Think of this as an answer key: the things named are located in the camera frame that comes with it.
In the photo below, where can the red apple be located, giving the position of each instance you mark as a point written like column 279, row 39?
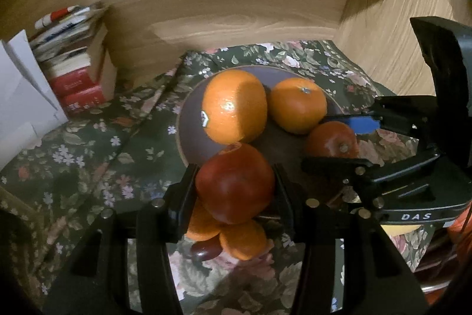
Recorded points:
column 236, row 184

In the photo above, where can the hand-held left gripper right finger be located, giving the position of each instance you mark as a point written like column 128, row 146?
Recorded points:
column 284, row 189

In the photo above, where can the red persimmon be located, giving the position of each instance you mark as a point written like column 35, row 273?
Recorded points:
column 328, row 139

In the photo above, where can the brown round plate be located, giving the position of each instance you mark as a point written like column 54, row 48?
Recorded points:
column 284, row 149

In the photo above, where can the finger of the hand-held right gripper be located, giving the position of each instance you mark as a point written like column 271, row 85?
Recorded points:
column 363, row 124
column 332, row 163

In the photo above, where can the large orange with sticker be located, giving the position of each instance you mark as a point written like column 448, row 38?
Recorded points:
column 234, row 106

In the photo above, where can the white paper sheets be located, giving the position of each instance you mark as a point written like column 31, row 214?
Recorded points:
column 25, row 97

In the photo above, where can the yellow fruit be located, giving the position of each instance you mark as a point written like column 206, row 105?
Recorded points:
column 400, row 228

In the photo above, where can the white paperback book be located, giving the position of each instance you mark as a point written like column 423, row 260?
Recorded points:
column 70, row 62

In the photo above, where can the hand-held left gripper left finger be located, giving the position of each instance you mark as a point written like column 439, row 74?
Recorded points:
column 186, row 189

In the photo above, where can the orange net bag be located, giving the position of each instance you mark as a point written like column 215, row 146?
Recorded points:
column 461, row 230

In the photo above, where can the dark red grape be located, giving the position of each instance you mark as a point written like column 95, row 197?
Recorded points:
column 202, row 250

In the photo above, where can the small orange with stem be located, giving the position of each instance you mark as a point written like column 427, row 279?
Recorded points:
column 297, row 104

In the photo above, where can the green floral tablecloth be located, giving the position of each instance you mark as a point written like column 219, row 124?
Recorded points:
column 92, row 160

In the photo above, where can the pile of magazines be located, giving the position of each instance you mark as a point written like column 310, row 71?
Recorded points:
column 64, row 25

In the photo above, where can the red book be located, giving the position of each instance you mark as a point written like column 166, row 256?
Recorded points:
column 75, row 83
column 83, row 100

